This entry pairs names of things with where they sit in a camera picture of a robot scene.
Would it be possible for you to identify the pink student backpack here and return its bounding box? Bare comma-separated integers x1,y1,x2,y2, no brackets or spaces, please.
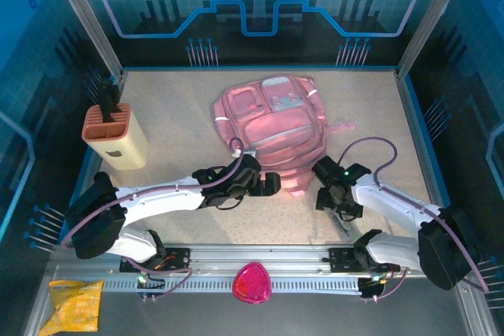
213,74,355,199

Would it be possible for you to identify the cream knife block orange top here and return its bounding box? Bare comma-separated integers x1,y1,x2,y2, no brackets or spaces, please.
81,102,149,170

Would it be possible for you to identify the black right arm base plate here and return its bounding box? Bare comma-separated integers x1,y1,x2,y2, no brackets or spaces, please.
328,247,401,274

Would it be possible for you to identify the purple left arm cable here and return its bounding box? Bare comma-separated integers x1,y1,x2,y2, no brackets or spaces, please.
59,137,244,301

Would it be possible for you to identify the black knife handle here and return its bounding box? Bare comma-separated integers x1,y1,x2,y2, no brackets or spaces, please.
109,83,121,112
98,78,115,123

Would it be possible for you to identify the aluminium front beam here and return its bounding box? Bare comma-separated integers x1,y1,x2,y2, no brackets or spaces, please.
46,243,472,294

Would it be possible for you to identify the pink triangular container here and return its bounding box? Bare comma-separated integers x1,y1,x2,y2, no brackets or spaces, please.
232,261,272,305

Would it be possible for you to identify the yellow plastic bag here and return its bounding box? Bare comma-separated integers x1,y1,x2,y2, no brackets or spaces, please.
38,279,104,333

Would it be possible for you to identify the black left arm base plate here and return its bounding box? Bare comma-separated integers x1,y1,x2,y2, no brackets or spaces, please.
119,247,192,274

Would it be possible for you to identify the aluminium frame post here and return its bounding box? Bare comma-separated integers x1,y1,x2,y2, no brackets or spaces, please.
395,0,472,78
43,0,125,81

